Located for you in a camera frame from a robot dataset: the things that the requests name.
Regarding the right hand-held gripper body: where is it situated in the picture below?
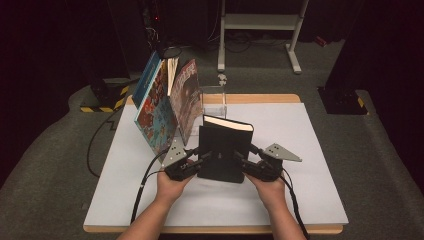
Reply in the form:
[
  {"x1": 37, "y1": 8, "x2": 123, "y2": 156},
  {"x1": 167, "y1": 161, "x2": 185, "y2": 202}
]
[{"x1": 244, "y1": 143, "x2": 303, "y2": 183}]

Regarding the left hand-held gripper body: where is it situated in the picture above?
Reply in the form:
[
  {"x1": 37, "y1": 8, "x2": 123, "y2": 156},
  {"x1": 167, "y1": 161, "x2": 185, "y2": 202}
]
[{"x1": 160, "y1": 138, "x2": 202, "y2": 182}]

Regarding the black notebook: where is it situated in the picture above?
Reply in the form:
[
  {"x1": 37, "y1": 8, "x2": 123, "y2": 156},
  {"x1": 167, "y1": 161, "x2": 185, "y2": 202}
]
[{"x1": 196, "y1": 114, "x2": 255, "y2": 184}]

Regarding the light blue picture book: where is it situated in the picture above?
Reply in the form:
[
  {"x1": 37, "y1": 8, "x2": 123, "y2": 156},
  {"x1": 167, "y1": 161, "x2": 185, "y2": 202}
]
[{"x1": 133, "y1": 59, "x2": 180, "y2": 163}]

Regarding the clear acrylic book rack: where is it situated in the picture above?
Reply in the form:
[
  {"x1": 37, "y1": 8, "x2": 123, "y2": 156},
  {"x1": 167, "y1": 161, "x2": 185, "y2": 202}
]
[{"x1": 199, "y1": 85, "x2": 228, "y2": 122}]

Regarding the purple magazine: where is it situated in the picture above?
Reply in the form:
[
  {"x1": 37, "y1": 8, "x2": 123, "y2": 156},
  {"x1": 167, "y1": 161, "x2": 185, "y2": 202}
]
[{"x1": 166, "y1": 57, "x2": 204, "y2": 146}]

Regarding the dark blue picture book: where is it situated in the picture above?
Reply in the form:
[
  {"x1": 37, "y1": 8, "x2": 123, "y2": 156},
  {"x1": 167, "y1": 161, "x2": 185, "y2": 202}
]
[{"x1": 131, "y1": 50, "x2": 163, "y2": 109}]

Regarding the person's left hand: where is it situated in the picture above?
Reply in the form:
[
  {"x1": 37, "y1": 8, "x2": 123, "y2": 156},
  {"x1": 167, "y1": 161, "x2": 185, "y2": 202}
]
[{"x1": 155, "y1": 166, "x2": 197, "y2": 205}]

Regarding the person's right hand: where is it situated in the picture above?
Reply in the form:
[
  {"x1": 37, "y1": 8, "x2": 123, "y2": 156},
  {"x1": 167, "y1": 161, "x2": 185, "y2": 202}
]
[{"x1": 244, "y1": 171, "x2": 287, "y2": 210}]

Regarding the white table mat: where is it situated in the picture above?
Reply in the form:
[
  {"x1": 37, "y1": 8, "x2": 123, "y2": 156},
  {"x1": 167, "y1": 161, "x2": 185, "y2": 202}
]
[{"x1": 83, "y1": 102, "x2": 350, "y2": 228}]

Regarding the black base with yellow stripes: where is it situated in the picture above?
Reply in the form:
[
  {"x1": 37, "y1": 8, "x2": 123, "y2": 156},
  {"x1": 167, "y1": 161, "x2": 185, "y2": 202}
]
[
  {"x1": 79, "y1": 78, "x2": 130, "y2": 114},
  {"x1": 317, "y1": 86, "x2": 370, "y2": 116}
]

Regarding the white metal stand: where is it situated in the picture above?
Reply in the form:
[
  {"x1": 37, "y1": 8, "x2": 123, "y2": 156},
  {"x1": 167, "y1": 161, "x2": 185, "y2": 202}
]
[{"x1": 217, "y1": 0, "x2": 310, "y2": 75}]

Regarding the dark equipment cabinet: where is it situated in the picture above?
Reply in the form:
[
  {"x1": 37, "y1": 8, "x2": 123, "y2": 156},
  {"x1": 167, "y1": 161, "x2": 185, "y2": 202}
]
[{"x1": 107, "y1": 0, "x2": 168, "y2": 75}]

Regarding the right hand-held gripper cable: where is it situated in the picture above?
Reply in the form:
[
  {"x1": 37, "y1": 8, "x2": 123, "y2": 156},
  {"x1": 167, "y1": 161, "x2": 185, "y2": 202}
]
[{"x1": 278, "y1": 165, "x2": 311, "y2": 240}]

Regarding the hand-held gripper cable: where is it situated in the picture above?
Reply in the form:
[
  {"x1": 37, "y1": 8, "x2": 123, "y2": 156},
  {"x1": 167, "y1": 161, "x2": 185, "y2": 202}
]
[
  {"x1": 130, "y1": 146, "x2": 172, "y2": 225},
  {"x1": 278, "y1": 165, "x2": 311, "y2": 240}
]

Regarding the left hand-held gripper cable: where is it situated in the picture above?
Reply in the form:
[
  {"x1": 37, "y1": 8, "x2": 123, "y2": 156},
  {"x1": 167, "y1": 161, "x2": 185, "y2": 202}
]
[{"x1": 130, "y1": 146, "x2": 172, "y2": 225}]

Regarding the black floor cable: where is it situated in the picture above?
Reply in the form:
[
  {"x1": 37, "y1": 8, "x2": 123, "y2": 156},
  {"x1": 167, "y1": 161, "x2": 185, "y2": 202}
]
[
  {"x1": 86, "y1": 109, "x2": 118, "y2": 178},
  {"x1": 128, "y1": 46, "x2": 184, "y2": 95}
]

